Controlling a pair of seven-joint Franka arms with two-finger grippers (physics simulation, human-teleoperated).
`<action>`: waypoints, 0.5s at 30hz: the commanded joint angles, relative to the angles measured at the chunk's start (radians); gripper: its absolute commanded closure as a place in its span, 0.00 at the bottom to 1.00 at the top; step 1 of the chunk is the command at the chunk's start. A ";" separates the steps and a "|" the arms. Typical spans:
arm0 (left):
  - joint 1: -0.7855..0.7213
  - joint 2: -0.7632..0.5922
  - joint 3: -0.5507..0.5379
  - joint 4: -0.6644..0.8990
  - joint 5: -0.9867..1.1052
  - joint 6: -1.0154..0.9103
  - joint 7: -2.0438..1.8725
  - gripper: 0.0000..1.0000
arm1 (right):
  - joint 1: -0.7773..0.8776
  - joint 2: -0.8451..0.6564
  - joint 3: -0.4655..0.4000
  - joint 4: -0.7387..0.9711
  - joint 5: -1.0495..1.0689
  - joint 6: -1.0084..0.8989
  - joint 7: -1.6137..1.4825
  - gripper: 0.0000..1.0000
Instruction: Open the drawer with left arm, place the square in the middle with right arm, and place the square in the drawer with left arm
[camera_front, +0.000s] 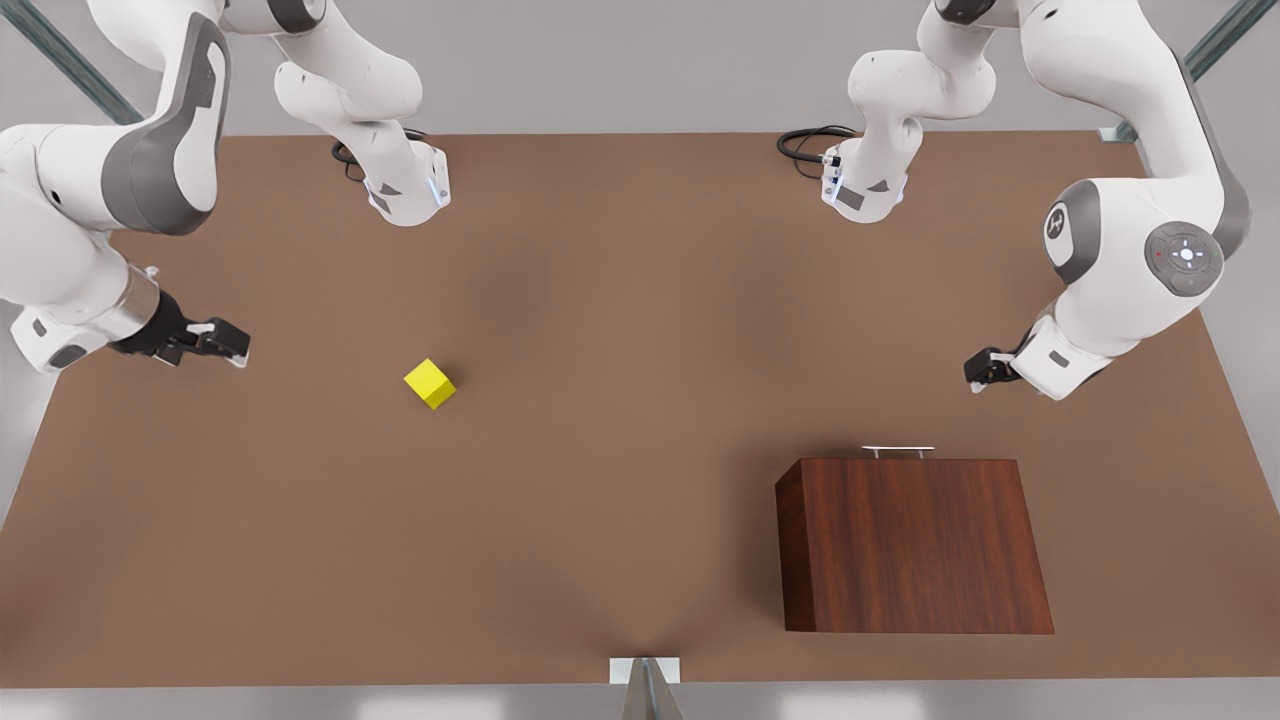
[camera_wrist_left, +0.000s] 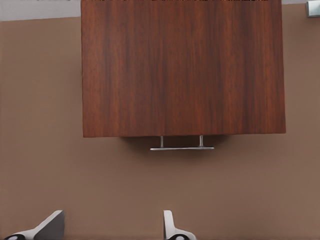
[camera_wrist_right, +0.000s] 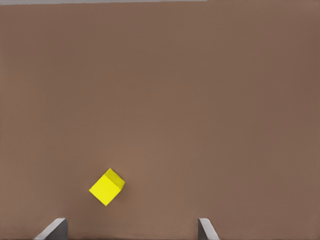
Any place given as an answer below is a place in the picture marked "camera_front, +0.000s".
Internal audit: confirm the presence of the dark wooden cabinet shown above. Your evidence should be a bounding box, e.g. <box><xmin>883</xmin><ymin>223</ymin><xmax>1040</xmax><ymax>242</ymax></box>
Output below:
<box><xmin>775</xmin><ymin>458</ymin><xmax>1056</xmax><ymax>635</ymax></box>

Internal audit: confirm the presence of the silver frame post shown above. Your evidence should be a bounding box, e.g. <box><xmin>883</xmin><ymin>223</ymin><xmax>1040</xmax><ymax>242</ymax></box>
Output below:
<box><xmin>609</xmin><ymin>656</ymin><xmax>687</xmax><ymax>720</ymax></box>
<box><xmin>0</xmin><ymin>0</ymin><xmax>144</xmax><ymax>127</ymax></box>
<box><xmin>1097</xmin><ymin>0</ymin><xmax>1280</xmax><ymax>143</ymax></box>

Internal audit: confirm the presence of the yellow square block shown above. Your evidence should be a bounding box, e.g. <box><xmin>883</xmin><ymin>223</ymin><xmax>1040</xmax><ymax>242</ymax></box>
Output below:
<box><xmin>404</xmin><ymin>358</ymin><xmax>457</xmax><ymax>410</ymax></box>

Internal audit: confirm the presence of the black cable loop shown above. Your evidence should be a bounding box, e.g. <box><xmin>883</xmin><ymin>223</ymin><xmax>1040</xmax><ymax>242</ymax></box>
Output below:
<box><xmin>331</xmin><ymin>128</ymin><xmax>432</xmax><ymax>187</ymax></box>
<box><xmin>777</xmin><ymin>125</ymin><xmax>862</xmax><ymax>182</ymax></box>

